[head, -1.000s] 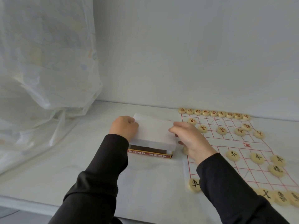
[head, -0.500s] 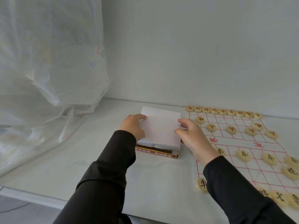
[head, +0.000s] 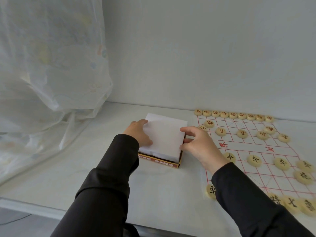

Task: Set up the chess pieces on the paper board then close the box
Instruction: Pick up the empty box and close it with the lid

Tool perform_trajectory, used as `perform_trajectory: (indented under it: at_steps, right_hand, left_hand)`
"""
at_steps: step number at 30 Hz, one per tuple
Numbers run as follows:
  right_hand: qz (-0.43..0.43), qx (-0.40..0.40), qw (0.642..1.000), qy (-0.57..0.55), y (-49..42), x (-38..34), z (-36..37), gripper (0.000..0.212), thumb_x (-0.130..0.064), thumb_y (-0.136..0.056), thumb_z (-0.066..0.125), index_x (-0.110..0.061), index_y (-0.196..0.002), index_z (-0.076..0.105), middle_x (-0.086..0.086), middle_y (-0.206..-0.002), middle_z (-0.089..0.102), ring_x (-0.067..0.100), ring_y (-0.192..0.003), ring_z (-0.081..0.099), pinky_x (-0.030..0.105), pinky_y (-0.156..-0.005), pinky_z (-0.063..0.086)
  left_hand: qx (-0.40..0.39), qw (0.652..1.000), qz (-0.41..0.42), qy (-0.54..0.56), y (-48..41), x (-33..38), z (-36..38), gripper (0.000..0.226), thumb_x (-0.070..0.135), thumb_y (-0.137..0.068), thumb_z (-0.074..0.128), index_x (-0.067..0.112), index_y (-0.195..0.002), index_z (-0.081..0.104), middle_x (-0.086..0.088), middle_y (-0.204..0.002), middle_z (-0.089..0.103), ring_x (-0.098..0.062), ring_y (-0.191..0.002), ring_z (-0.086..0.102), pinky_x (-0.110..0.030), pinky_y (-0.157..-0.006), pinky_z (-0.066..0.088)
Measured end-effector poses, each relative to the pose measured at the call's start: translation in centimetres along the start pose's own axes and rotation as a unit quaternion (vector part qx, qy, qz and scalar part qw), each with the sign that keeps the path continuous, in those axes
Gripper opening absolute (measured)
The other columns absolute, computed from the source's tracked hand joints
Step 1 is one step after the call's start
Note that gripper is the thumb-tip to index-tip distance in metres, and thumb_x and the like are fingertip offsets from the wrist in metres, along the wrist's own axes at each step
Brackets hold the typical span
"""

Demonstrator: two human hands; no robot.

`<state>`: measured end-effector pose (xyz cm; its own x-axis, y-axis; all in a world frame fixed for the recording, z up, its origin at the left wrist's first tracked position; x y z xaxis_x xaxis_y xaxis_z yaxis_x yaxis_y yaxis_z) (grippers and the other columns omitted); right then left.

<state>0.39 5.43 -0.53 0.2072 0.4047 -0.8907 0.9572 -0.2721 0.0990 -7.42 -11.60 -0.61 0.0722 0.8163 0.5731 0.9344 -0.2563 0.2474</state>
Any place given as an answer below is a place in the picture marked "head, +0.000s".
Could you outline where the person's left hand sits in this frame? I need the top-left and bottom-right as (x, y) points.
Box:
(122, 119), (153, 148)

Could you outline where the person's right hand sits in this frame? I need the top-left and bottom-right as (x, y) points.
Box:
(179, 126), (230, 176)

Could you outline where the white cardboard box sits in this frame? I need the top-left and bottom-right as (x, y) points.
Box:
(137, 113), (188, 169)

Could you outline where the round black-marked chess piece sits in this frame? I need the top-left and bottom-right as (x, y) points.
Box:
(273, 157), (291, 171)
(296, 160), (315, 173)
(294, 171), (314, 185)
(205, 184), (217, 200)
(299, 198), (316, 217)
(282, 196), (302, 214)
(223, 152), (236, 164)
(247, 154), (263, 168)
(268, 194), (285, 207)

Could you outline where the red grid xiangqi board sheet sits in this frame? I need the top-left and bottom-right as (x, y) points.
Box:
(194, 115), (316, 210)

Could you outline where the person's left forearm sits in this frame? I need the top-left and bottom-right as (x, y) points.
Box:
(50, 134), (140, 237)

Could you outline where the person's right forearm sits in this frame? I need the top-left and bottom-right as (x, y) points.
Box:
(211, 162), (315, 237)

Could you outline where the grey desk drawer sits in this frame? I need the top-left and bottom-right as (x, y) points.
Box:
(126, 222), (198, 237)

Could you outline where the sheer white curtain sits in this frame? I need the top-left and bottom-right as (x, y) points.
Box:
(0, 0), (114, 183)

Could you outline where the thin dark floor cable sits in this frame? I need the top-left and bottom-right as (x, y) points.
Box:
(0, 213), (33, 225)

